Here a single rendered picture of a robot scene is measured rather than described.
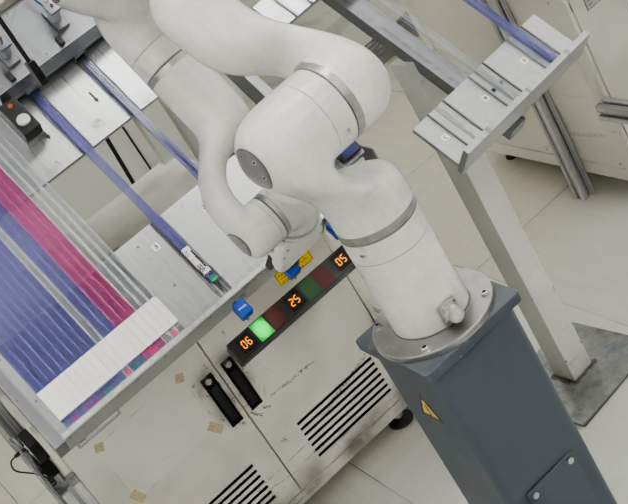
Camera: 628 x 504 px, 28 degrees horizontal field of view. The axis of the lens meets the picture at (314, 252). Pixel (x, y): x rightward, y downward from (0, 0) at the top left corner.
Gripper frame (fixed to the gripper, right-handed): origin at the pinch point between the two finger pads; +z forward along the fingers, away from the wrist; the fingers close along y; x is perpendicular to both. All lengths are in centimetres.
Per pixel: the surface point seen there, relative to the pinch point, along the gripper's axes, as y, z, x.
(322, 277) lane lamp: 2.9, 5.7, -5.2
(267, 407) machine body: -10, 55, -5
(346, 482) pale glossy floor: -6, 79, -25
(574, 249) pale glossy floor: 75, 82, -26
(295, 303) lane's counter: -3.7, 5.7, -5.2
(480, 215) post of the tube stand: 41, 27, -13
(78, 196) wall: 20, 173, 108
